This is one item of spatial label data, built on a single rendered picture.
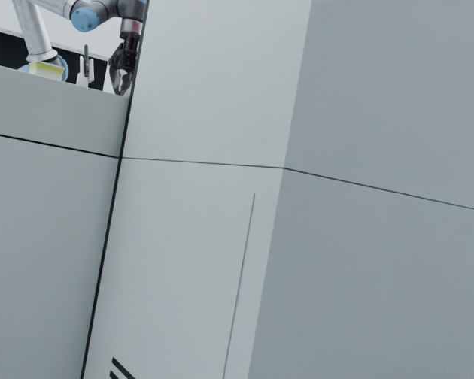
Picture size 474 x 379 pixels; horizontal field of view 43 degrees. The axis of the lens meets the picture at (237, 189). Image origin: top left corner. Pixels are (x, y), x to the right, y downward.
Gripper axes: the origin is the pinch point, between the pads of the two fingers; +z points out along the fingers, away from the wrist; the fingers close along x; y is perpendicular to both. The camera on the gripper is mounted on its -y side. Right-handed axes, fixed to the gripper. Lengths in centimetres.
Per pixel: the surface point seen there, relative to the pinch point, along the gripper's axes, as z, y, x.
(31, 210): 39, 58, -33
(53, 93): 12, 58, -33
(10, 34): -65, -277, -1
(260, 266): 37, 127, -16
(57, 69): 3.1, 37.3, -28.8
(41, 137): 22, 58, -34
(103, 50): -73, -278, 69
